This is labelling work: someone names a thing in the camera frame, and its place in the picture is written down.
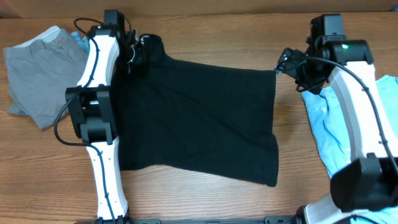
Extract black t-shirt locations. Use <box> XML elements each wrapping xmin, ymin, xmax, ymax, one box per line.
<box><xmin>111</xmin><ymin>34</ymin><xmax>279</xmax><ymax>187</ymax></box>

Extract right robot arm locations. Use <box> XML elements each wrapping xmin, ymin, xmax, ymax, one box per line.
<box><xmin>272</xmin><ymin>14</ymin><xmax>397</xmax><ymax>223</ymax></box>

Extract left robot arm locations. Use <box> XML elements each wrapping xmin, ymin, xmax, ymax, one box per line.
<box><xmin>65</xmin><ymin>10</ymin><xmax>147</xmax><ymax>223</ymax></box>

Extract folded grey shorts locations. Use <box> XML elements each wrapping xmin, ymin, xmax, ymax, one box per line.
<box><xmin>3</xmin><ymin>26</ymin><xmax>88</xmax><ymax>129</ymax></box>

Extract folded blue garment under shorts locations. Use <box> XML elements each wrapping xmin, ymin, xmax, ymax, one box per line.
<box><xmin>70</xmin><ymin>31</ymin><xmax>90</xmax><ymax>53</ymax></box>

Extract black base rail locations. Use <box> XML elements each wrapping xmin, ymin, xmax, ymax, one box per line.
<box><xmin>78</xmin><ymin>215</ymin><xmax>303</xmax><ymax>224</ymax></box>

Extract light blue t-shirt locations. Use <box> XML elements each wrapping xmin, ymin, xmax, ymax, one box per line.
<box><xmin>302</xmin><ymin>75</ymin><xmax>397</xmax><ymax>177</ymax></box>

